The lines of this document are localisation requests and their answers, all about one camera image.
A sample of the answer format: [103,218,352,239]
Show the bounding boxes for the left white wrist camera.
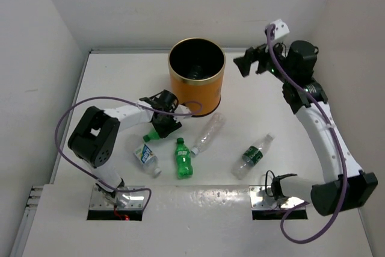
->
[175,105,192,120]

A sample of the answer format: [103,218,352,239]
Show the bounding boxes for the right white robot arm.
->
[233,40,378,216]

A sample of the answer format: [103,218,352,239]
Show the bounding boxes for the metal base plate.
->
[89,185,145,211]
[249,185,303,211]

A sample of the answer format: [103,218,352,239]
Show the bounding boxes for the green Sprite bottle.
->
[174,137,193,179]

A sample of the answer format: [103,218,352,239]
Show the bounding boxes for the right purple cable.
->
[264,25,350,244]

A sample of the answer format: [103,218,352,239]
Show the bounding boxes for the orange cylindrical bin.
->
[168,37,226,117]

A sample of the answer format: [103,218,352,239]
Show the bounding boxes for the large clear crushed bottle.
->
[187,64,208,80]

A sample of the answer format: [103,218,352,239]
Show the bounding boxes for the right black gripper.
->
[234,36,294,84]

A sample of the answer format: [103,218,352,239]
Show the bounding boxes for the clear bottle white blue label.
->
[134,143,162,178]

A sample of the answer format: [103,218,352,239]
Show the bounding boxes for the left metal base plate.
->
[89,185,145,211]

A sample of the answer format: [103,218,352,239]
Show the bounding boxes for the green bottle sideways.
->
[143,129,160,143]

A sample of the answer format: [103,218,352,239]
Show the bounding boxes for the clear bottle dark green label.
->
[232,134,275,180]

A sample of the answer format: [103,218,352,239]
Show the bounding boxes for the purple cable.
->
[264,25,350,244]
[54,96,203,209]

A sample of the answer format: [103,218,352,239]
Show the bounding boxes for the clear ribbed bottle white cap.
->
[191,113,226,156]

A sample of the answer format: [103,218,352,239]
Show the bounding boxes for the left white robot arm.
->
[68,90,190,203]

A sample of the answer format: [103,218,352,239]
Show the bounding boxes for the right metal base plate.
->
[249,185,303,211]

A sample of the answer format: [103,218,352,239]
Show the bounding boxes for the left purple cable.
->
[54,96,203,209]

